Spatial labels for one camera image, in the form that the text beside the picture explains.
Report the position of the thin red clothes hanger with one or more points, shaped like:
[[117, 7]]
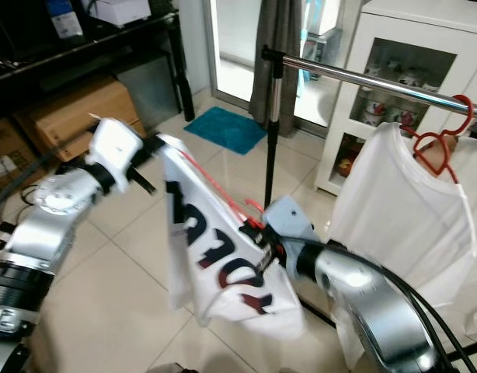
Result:
[[254, 224], [435, 138]]

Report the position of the white T-shirt with dark print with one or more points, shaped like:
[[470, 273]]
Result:
[[207, 233]]

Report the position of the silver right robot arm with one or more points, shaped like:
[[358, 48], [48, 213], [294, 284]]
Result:
[[363, 303]]

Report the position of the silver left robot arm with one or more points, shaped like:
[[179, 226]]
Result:
[[36, 233]]

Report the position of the black shelf rack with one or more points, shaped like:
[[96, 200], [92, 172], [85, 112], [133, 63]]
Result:
[[183, 85]]

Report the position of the teal floor mat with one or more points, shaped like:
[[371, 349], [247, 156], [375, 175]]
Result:
[[227, 130]]

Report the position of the large plain cardboard box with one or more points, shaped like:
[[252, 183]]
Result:
[[75, 109]]

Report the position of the plain white T-shirt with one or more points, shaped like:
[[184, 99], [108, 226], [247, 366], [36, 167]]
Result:
[[402, 210]]

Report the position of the cardboard box with white label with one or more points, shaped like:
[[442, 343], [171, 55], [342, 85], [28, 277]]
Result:
[[9, 155]]

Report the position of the blue and white carton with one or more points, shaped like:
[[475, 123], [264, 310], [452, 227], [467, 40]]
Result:
[[64, 17]]

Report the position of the white glass-door cabinet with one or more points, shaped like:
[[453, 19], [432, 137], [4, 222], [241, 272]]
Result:
[[345, 101]]

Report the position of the grey curtain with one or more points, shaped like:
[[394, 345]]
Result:
[[277, 31]]

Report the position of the chrome clothes rack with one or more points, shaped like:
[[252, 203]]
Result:
[[347, 75]]

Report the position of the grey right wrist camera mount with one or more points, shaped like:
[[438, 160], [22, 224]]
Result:
[[289, 217]]

